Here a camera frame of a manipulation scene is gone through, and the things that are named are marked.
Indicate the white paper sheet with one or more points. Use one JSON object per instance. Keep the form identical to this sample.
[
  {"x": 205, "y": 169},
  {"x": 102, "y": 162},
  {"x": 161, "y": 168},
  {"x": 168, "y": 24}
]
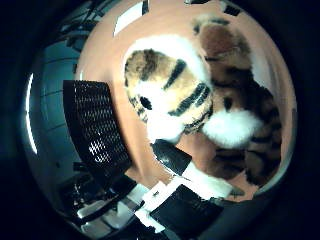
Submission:
[{"x": 128, "y": 18}]

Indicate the long ceiling light strip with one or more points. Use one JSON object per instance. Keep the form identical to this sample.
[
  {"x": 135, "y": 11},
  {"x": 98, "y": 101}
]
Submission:
[{"x": 30, "y": 115}]

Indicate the black mesh basket container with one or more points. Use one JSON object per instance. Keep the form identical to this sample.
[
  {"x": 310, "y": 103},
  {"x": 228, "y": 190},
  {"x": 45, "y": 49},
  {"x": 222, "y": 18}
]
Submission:
[{"x": 95, "y": 130}]

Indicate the tiger plush toy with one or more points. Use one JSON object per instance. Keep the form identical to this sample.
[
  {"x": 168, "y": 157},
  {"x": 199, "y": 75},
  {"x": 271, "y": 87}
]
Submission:
[{"x": 186, "y": 96}]

